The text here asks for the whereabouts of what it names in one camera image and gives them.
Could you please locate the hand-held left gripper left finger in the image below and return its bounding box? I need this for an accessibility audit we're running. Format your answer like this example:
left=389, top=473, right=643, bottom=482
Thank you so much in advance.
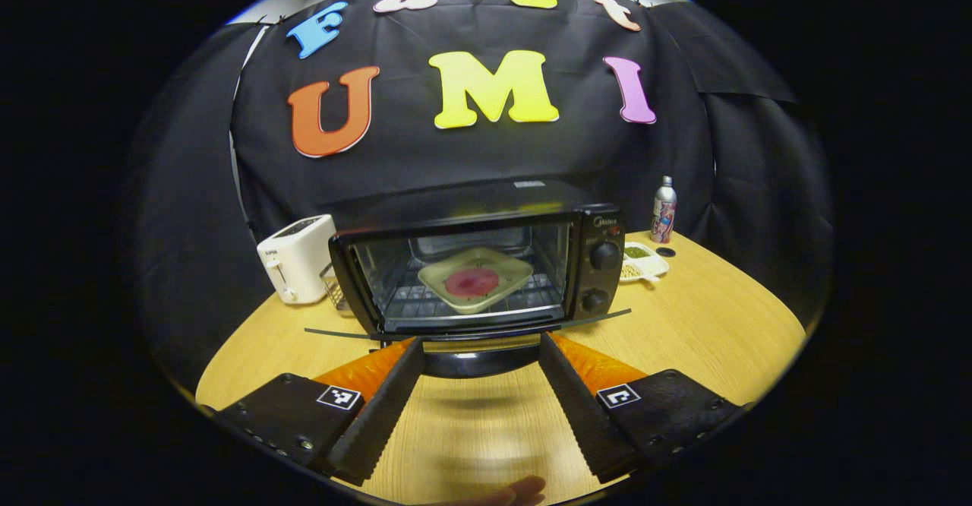
left=201, top=336, right=426, bottom=488

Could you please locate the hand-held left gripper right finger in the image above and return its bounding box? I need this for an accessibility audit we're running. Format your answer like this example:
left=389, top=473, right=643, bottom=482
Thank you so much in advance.
left=538, top=332, right=754, bottom=485

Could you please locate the black electric oven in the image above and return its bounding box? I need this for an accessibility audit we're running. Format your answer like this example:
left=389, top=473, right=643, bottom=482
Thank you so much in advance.
left=304, top=179, right=633, bottom=380

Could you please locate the pink round food slice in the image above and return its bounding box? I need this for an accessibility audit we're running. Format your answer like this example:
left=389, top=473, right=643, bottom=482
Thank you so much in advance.
left=443, top=266, right=501, bottom=299

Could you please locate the cream square plate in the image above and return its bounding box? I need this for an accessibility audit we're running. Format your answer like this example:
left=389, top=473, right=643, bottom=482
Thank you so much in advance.
left=416, top=245, right=535, bottom=316

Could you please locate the white divided snack dish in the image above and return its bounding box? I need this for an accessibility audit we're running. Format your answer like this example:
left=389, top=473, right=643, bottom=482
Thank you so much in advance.
left=618, top=241, right=671, bottom=286

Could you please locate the white toaster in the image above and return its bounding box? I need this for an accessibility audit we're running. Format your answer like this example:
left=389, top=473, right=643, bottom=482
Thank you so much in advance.
left=256, top=213, right=338, bottom=306

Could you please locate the silver printed bottle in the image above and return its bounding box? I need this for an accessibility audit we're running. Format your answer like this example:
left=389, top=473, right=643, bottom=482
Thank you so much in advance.
left=650, top=175, right=679, bottom=245

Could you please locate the black backdrop cloth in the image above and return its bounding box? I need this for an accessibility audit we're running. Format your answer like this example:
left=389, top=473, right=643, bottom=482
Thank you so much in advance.
left=129, top=0, right=836, bottom=385

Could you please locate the metal wire basket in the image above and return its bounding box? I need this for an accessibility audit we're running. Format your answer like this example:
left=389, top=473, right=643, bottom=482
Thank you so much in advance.
left=320, top=262, right=355, bottom=318

